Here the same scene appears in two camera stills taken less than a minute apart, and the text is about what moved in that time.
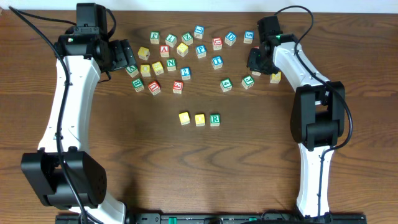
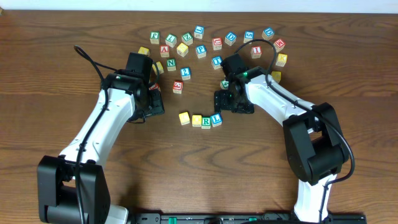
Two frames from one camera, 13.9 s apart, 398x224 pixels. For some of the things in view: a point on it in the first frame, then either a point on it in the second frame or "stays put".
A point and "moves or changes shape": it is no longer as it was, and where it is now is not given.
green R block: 215,120 → 206,122
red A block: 164,50 stays put
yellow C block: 185,119 stays put
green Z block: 187,38 stays put
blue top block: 199,31 stays put
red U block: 154,88 stays put
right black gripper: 255,63 → 225,101
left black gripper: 123,55 → 156,104
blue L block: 255,73 moves or changes shape
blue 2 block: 185,73 stays put
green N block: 171,65 stays put
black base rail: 218,218 stays put
